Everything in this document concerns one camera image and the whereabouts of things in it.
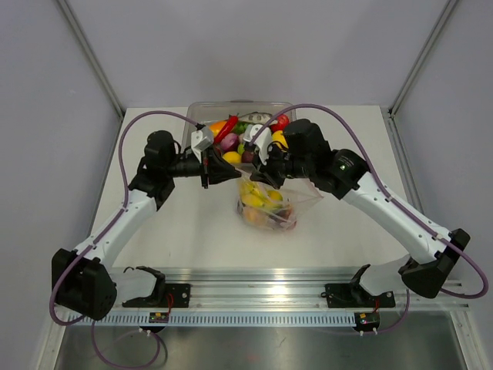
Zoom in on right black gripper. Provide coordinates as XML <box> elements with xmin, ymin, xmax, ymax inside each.
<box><xmin>252</xmin><ymin>141</ymin><xmax>314</xmax><ymax>190</ymax></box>

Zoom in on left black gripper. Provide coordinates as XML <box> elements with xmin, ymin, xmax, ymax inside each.
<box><xmin>165</xmin><ymin>144</ymin><xmax>240</xmax><ymax>189</ymax></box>

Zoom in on yellow toy banana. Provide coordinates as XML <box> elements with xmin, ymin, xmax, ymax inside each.
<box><xmin>239</xmin><ymin>180</ymin><xmax>275</xmax><ymax>210</ymax></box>

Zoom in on clear zip top bag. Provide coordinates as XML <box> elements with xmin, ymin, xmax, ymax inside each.
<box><xmin>236</xmin><ymin>165</ymin><xmax>323</xmax><ymax>231</ymax></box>

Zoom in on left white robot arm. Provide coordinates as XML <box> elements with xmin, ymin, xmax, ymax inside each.
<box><xmin>49</xmin><ymin>127</ymin><xmax>241</xmax><ymax>322</ymax></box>

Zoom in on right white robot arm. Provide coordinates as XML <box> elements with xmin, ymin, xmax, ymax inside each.
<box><xmin>244</xmin><ymin>119</ymin><xmax>470</xmax><ymax>307</ymax></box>

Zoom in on clear plastic food container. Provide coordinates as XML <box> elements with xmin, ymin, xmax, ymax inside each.
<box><xmin>183</xmin><ymin>101</ymin><xmax>296</xmax><ymax>169</ymax></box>

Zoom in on yellow toy lemon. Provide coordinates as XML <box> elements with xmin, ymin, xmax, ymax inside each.
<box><xmin>222</xmin><ymin>151</ymin><xmax>242</xmax><ymax>164</ymax></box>

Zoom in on purple toy onion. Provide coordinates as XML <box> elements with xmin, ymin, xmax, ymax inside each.
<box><xmin>220</xmin><ymin>133</ymin><xmax>240</xmax><ymax>152</ymax></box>

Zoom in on orange yellow toy mango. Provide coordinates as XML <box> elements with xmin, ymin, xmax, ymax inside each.
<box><xmin>209</xmin><ymin>120</ymin><xmax>227</xmax><ymax>137</ymax></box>

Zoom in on orange toy citrus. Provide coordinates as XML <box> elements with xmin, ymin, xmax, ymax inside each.
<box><xmin>272</xmin><ymin>130</ymin><xmax>288</xmax><ymax>150</ymax></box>

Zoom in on red toy chili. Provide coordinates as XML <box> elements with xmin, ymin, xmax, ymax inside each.
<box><xmin>215</xmin><ymin>116</ymin><xmax>239</xmax><ymax>143</ymax></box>

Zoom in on grey toy fish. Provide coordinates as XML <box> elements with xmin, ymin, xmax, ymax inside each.
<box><xmin>239</xmin><ymin>112</ymin><xmax>272</xmax><ymax>124</ymax></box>

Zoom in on red toy tomato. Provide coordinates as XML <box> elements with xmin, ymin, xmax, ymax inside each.
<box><xmin>270</xmin><ymin>114</ymin><xmax>290</xmax><ymax>133</ymax></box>

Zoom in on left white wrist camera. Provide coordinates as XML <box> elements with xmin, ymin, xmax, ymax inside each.
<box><xmin>190</xmin><ymin>126</ymin><xmax>214</xmax><ymax>163</ymax></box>

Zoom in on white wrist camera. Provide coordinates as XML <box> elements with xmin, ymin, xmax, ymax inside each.
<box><xmin>190</xmin><ymin>126</ymin><xmax>214</xmax><ymax>163</ymax></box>
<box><xmin>243</xmin><ymin>124</ymin><xmax>273</xmax><ymax>165</ymax></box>

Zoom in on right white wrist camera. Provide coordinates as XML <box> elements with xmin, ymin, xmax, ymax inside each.
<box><xmin>243</xmin><ymin>124</ymin><xmax>273</xmax><ymax>165</ymax></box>

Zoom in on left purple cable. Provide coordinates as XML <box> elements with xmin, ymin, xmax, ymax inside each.
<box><xmin>48</xmin><ymin>110</ymin><xmax>205</xmax><ymax>365</ymax></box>

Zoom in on purple cable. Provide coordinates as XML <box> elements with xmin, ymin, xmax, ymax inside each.
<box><xmin>48</xmin><ymin>110</ymin><xmax>205</xmax><ymax>365</ymax></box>
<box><xmin>242</xmin><ymin>103</ymin><xmax>489</xmax><ymax>335</ymax></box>

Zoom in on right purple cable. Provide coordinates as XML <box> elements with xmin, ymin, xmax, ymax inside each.
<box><xmin>242</xmin><ymin>103</ymin><xmax>489</xmax><ymax>335</ymax></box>

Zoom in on aluminium mounting rail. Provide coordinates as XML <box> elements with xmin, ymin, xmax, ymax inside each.
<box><xmin>52</xmin><ymin>267</ymin><xmax>471</xmax><ymax>312</ymax></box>

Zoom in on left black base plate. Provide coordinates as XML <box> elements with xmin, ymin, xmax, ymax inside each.
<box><xmin>122</xmin><ymin>283</ymin><xmax>191</xmax><ymax>308</ymax></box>

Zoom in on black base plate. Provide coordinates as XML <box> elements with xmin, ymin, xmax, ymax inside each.
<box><xmin>320</xmin><ymin>283</ymin><xmax>396</xmax><ymax>308</ymax></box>
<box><xmin>122</xmin><ymin>283</ymin><xmax>191</xmax><ymax>308</ymax></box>

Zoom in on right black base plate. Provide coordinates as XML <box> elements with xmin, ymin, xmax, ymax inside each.
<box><xmin>320</xmin><ymin>283</ymin><xmax>396</xmax><ymax>308</ymax></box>

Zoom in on white slotted cable duct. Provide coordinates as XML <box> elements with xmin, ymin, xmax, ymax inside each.
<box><xmin>67</xmin><ymin>311</ymin><xmax>357</xmax><ymax>328</ymax></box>

